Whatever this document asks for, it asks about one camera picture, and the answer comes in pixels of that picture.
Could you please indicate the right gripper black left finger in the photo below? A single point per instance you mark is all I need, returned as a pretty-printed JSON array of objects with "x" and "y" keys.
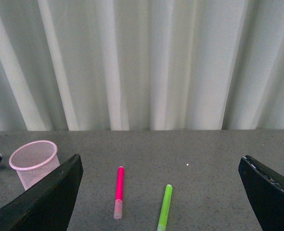
[{"x": 48, "y": 205}]

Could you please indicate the green marker pen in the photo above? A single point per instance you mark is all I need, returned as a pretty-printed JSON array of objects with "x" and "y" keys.
[{"x": 162, "y": 223}]

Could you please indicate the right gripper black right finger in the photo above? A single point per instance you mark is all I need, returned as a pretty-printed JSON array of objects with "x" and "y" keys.
[{"x": 265, "y": 191}]

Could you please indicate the pink mesh cup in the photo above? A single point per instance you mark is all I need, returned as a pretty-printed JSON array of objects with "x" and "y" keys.
[{"x": 33, "y": 161}]

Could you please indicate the white pleated curtain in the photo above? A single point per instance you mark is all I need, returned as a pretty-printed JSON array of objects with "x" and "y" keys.
[{"x": 141, "y": 64}]

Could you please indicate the pink marker pen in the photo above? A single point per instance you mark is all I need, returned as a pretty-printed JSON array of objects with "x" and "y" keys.
[{"x": 118, "y": 203}]

